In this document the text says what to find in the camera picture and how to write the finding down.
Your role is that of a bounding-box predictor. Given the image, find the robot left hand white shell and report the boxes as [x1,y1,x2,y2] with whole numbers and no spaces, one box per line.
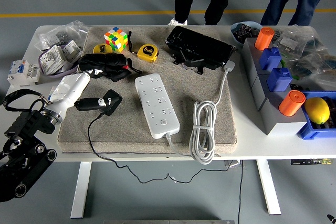
[47,68,107,116]

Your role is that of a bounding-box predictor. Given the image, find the black power adapter plug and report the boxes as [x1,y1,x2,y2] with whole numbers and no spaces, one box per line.
[101,89,123,116]

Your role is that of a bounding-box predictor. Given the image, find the thin black adapter cord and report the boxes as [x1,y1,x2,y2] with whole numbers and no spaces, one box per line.
[87,112,234,184]

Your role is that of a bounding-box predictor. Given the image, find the white power strip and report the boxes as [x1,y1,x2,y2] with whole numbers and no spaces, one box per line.
[134,73,181,140]

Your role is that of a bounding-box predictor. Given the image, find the purple tray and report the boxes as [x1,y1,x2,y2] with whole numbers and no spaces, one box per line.
[38,45,79,77]

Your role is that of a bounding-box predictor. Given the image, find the large white socket panel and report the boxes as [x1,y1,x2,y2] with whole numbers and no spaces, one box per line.
[39,45,66,75]

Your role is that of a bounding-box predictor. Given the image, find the small white socket panel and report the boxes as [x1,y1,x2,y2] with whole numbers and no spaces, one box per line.
[62,39,82,61]

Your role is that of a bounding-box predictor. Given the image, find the black fabric pouch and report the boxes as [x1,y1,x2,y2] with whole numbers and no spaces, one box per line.
[78,52,142,82]

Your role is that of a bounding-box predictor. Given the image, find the small yellow tape measure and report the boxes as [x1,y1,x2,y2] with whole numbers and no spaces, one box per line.
[92,43,113,55]

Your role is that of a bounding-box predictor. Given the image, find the white circuit breaker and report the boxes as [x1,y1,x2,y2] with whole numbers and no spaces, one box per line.
[7,59,40,88]

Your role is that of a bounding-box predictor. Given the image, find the clear bag of screws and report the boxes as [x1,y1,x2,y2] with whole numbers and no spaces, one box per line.
[37,20,90,51]

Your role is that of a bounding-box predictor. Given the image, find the black table control panel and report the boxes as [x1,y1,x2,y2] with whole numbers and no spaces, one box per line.
[290,158,335,166]

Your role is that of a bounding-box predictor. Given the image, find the white table leg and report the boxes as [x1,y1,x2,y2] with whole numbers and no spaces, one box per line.
[70,161,92,219]
[256,159,282,216]

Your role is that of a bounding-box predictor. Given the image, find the large yellow tape measure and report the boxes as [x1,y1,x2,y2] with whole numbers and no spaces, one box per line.
[136,44,160,63]

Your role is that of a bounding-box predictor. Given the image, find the blue plastic bin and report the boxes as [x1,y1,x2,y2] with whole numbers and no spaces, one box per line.
[297,90,336,141]

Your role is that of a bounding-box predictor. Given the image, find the yellow lemon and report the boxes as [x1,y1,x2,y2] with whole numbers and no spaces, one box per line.
[304,97,330,125]

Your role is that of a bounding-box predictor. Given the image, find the grey box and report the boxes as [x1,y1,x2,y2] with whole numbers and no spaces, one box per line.
[240,37,274,88]
[250,73,308,136]

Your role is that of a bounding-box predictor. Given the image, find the grey-brown mat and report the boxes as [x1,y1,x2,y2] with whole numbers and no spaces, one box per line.
[57,26,238,155]

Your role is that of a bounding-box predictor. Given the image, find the orange cylinder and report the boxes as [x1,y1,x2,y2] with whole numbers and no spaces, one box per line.
[278,90,307,117]
[254,26,275,51]

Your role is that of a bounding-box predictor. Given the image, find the black wrapped device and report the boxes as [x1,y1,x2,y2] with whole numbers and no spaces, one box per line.
[165,26,236,75]

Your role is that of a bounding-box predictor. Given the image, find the small black parts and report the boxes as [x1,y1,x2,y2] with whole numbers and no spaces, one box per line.
[290,83,309,93]

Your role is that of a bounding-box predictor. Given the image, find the blue plastic block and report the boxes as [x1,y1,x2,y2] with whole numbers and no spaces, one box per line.
[259,47,282,72]
[266,67,293,93]

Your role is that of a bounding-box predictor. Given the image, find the clear bag of electronic parts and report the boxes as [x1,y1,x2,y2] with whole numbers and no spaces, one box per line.
[272,25,329,61]
[285,50,336,92]

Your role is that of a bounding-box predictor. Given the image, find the light blue bowl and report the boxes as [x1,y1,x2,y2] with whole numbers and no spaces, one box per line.
[230,21,263,46]

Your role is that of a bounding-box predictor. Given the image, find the black circuit boards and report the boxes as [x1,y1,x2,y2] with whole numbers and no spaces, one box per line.
[234,24,259,38]

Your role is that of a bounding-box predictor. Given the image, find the black hanging cable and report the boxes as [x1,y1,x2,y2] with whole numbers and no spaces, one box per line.
[237,159,244,224]

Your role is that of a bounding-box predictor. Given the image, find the white power strip cable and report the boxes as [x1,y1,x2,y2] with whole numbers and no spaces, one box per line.
[164,60,236,166]

